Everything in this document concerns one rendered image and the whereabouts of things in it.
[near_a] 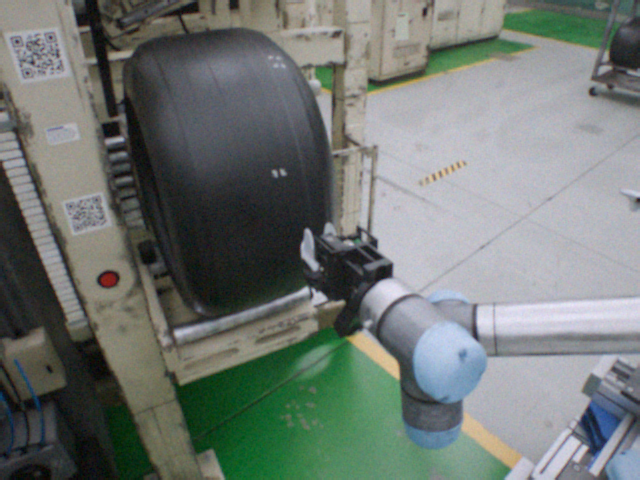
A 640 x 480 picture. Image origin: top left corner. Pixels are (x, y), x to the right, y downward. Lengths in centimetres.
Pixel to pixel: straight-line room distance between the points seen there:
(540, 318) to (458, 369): 19
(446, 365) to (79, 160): 70
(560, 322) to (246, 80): 60
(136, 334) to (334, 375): 118
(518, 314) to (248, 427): 150
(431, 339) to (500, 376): 178
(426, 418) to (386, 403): 149
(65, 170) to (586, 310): 84
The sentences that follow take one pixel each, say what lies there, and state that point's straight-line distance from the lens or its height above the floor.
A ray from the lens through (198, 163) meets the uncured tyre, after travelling 77.
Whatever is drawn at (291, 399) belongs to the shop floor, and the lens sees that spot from 207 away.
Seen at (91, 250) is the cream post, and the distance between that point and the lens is 100.
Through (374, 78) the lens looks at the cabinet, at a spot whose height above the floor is 9.
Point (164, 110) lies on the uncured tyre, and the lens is 81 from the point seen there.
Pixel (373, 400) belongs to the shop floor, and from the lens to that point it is 208.
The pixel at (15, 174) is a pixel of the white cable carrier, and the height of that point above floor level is 132.
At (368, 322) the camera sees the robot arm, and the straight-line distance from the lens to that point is 56.
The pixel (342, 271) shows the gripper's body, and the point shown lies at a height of 128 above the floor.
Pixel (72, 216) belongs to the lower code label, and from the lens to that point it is 96.
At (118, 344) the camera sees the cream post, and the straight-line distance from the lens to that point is 117.
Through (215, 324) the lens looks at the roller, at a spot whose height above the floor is 91.
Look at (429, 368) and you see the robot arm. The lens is 50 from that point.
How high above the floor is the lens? 168
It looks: 36 degrees down
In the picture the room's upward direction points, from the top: straight up
